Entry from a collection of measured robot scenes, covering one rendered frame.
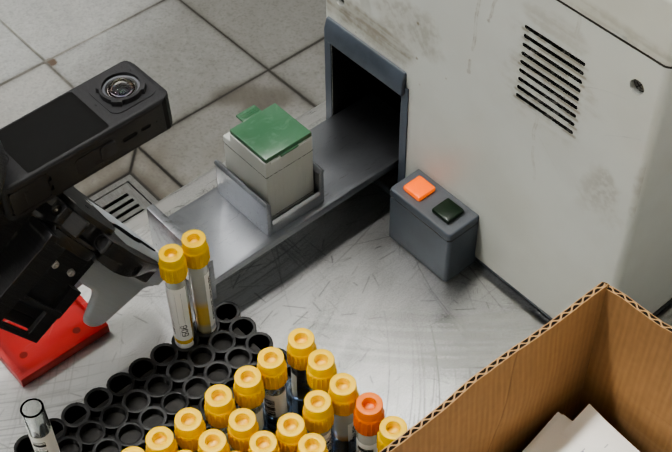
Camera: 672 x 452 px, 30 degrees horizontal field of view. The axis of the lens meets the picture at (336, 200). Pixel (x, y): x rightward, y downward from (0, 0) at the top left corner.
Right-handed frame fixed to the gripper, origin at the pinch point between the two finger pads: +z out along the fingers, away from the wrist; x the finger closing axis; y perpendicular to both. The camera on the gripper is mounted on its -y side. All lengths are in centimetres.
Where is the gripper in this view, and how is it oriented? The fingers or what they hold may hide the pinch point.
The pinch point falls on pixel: (156, 259)
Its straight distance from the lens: 83.3
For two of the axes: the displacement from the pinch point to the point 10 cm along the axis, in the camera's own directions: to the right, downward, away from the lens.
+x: 6.6, 5.5, -5.2
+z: 3.9, 3.4, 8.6
